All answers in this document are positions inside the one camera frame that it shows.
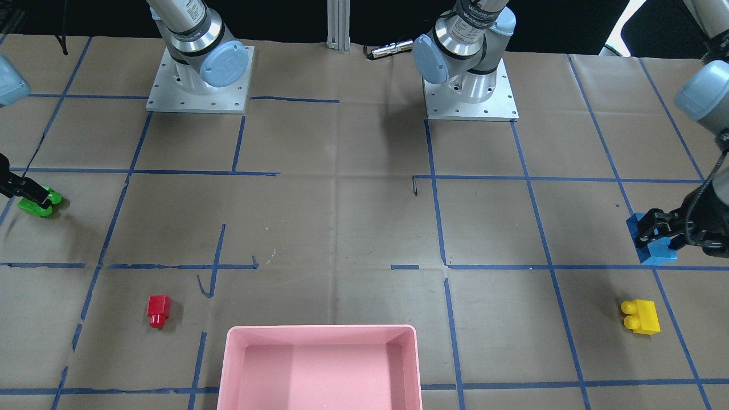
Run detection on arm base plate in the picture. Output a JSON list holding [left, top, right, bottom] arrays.
[[146, 45, 255, 114], [422, 59, 520, 122]]

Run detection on aluminium frame post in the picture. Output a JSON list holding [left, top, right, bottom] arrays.
[[326, 0, 351, 54]]

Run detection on blue toy block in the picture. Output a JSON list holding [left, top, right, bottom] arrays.
[[626, 212, 678, 267]]

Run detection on green toy block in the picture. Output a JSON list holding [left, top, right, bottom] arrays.
[[17, 185, 63, 218]]

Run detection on yellow toy block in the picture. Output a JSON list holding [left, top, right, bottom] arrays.
[[620, 299, 661, 335]]

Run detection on pink plastic box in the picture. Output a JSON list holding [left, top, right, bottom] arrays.
[[217, 325, 423, 409]]

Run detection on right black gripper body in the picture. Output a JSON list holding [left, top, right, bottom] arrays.
[[0, 154, 23, 198]]

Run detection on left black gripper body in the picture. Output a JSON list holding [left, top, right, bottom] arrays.
[[689, 182, 728, 254]]

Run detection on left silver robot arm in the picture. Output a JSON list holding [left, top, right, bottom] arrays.
[[412, 1, 728, 265]]

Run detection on metal cable connector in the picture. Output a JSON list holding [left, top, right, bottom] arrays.
[[363, 39, 414, 62]]

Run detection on red toy block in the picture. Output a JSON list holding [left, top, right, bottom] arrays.
[[146, 295, 172, 329]]

